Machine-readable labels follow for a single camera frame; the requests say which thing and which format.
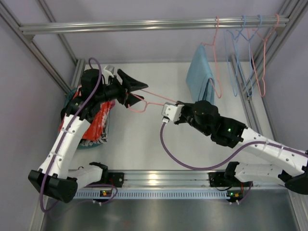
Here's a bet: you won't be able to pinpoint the pink hanger with blue trousers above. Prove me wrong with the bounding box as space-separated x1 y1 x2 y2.
201 15 222 99

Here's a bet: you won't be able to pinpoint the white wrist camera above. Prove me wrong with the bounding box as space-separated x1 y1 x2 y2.
103 64 115 85
161 103 184 123

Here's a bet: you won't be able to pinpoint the blue wire hanger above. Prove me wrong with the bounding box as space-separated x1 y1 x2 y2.
223 15 246 97

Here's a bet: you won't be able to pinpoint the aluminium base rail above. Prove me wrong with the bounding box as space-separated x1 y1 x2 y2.
67 169 289 190

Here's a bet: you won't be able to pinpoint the empty pink hanger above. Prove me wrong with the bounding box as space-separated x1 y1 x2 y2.
252 13 280 98

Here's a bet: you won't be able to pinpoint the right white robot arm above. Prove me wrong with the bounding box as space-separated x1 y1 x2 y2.
166 101 308 195

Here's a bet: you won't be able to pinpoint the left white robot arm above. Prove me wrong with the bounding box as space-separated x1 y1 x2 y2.
28 68 148 203

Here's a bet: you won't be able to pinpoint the aluminium frame posts right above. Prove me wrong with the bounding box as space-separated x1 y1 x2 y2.
229 0 308 139

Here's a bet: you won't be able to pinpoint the empty blue hanger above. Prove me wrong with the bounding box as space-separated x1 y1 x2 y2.
238 14 263 97

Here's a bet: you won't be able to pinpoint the light blue trousers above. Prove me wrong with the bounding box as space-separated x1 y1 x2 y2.
186 44 215 105

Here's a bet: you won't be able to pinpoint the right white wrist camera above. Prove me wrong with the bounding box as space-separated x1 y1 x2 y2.
161 103 184 123

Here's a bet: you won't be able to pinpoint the teal laundry basket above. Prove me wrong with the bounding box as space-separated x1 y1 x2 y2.
78 101 114 149

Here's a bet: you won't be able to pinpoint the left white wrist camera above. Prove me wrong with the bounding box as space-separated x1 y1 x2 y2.
103 64 115 85

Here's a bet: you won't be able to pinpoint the orange white trousers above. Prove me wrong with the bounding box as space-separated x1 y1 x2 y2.
59 90 116 141

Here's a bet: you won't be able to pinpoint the grey slotted cable duct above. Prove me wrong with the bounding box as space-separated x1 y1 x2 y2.
74 189 229 199

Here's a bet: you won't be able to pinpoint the aluminium frame posts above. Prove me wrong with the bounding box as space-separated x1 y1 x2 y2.
229 0 308 139
0 0 87 94

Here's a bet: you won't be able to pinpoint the aluminium frame posts left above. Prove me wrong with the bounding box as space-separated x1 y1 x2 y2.
0 0 87 94

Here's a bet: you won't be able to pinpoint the pink wire hanger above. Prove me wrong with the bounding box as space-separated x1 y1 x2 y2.
127 90 178 113

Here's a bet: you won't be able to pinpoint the aluminium hanging rail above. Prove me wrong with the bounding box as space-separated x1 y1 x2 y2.
19 15 290 35

